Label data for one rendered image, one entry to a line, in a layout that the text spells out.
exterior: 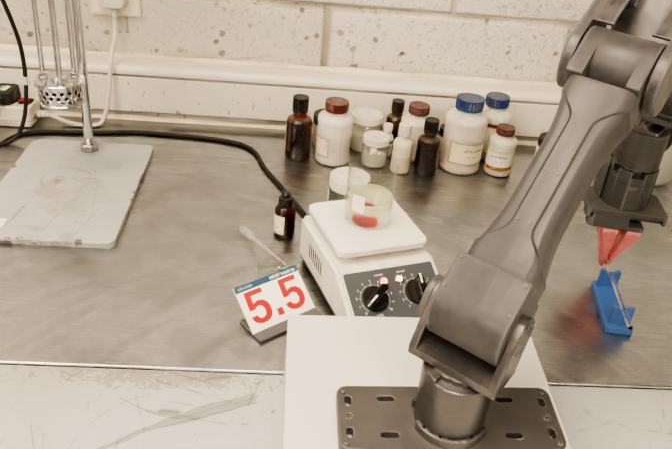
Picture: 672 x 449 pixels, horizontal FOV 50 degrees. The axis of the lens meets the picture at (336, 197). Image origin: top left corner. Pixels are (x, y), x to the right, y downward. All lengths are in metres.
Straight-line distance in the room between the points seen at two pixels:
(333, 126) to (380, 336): 0.52
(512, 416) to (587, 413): 0.17
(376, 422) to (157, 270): 0.41
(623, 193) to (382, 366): 0.42
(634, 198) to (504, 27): 0.50
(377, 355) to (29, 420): 0.35
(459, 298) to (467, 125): 0.65
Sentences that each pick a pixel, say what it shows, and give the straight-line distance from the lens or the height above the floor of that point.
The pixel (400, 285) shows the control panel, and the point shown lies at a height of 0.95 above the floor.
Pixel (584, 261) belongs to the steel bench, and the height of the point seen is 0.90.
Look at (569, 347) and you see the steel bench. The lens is 0.93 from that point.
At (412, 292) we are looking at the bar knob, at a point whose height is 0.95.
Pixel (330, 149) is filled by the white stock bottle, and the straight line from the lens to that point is 1.21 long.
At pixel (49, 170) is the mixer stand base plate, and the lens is 1.20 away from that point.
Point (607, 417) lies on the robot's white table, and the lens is 0.86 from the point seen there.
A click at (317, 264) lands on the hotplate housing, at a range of 0.91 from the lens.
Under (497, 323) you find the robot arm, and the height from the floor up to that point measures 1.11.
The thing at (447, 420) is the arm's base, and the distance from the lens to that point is 0.64.
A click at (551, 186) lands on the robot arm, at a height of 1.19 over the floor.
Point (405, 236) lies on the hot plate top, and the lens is 0.89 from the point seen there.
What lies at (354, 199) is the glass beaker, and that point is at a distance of 0.88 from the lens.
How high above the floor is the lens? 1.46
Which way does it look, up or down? 30 degrees down
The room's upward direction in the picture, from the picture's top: 6 degrees clockwise
